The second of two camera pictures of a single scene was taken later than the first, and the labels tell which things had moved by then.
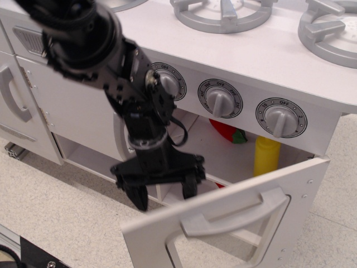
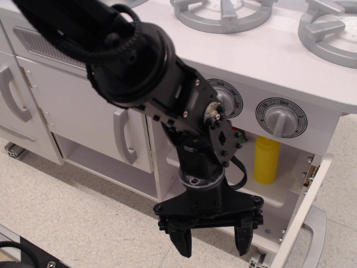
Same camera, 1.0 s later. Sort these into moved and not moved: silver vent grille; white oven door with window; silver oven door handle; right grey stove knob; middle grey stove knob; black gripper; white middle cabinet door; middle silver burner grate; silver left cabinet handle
Moved: silver oven door handle; white oven door with window; black gripper
Not moved: silver vent grille; right grey stove knob; middle grey stove knob; middle silver burner grate; silver left cabinet handle; white middle cabinet door
